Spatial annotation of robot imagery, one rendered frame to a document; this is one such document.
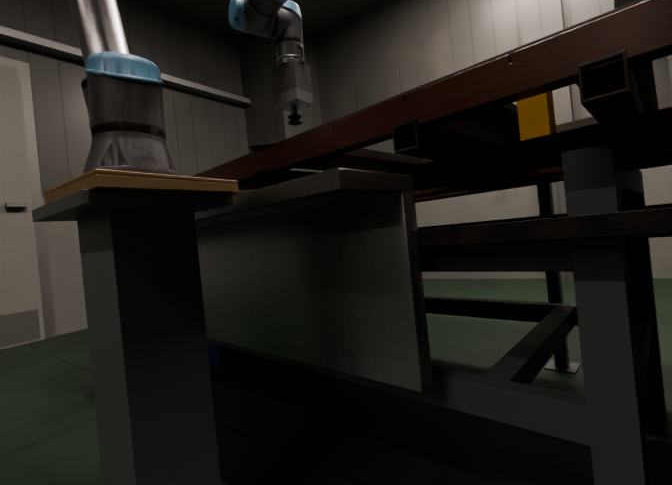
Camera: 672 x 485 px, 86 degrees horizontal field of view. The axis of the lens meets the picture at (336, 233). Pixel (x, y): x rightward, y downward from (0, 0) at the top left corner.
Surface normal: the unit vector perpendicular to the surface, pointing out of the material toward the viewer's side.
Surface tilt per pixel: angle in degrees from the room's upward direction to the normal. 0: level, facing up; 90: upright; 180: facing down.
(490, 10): 90
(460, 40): 90
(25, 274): 90
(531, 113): 90
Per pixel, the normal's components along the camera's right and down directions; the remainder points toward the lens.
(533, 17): -0.61, 0.06
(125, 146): 0.31, -0.33
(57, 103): 0.79, -0.08
